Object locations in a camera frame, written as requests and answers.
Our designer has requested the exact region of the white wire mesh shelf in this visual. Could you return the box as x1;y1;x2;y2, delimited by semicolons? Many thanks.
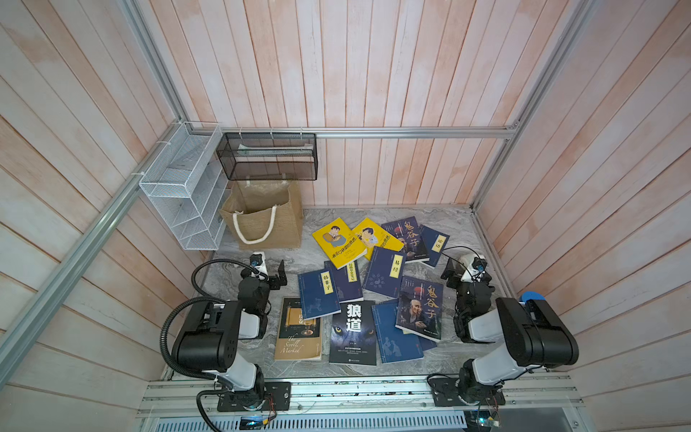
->
140;122;228;251

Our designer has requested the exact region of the blue book bottom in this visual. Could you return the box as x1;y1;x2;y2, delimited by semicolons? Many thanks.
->
372;300;437;364

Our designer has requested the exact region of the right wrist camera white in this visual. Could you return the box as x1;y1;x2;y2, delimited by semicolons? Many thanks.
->
459;253;488;283

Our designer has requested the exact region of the aluminium frame bar back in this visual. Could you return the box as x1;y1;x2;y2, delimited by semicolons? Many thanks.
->
194;123;518;140

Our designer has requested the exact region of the blue book Han Feizi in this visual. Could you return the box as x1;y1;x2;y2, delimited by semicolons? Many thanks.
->
298;269;341;320

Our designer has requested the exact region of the brown canvas tote bag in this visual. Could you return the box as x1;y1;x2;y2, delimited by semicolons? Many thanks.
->
220;180;303;251

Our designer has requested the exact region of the dark portrait book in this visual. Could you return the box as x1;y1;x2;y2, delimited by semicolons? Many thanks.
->
395;276;444;342
381;216;429;262

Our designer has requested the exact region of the black mesh wall basket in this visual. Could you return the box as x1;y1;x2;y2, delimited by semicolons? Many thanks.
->
216;132;319;181

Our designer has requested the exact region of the black wolf book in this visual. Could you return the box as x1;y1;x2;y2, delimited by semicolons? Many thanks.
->
329;301;377;365

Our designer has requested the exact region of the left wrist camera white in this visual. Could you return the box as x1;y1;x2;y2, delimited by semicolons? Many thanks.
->
249;252;268;275

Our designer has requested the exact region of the dark portrait book far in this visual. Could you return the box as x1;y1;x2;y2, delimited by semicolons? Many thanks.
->
381;216;429;262

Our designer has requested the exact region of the brown book Scroll Marked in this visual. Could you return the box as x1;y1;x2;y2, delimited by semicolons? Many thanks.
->
275;297;322;361

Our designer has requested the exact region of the aluminium rail front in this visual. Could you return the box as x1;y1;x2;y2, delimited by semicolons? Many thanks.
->
137;371;585;419

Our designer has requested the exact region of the clear tube blue cap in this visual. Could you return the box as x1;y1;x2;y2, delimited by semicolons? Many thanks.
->
519;291;545;302

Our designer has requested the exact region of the yellow book left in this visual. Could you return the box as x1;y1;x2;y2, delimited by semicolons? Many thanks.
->
312;218;367;270

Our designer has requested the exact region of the dark portrait book near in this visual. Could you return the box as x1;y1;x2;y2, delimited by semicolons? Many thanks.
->
395;276;444;342

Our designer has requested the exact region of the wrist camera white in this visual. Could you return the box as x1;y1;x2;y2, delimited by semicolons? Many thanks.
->
249;252;268;275
459;253;488;283

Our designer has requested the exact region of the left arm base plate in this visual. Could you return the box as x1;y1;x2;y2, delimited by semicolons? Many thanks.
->
217;381;292;413

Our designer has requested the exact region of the yellow book right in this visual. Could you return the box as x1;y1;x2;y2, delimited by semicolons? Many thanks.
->
353;218;404;260

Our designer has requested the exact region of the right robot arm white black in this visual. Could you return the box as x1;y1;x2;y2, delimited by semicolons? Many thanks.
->
441;256;579;406

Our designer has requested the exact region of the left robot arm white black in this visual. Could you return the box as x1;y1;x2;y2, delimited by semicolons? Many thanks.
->
159;254;292;418

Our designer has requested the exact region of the purple book yellow label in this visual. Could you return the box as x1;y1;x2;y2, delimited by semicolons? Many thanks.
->
324;261;363;303

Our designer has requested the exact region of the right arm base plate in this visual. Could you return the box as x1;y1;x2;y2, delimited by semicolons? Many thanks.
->
426;374;506;407

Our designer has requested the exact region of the small blue book far right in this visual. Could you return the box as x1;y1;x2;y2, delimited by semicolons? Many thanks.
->
420;225;449;268

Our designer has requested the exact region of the blue book yellow label middle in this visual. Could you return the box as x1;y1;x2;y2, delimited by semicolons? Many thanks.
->
363;247;406;298

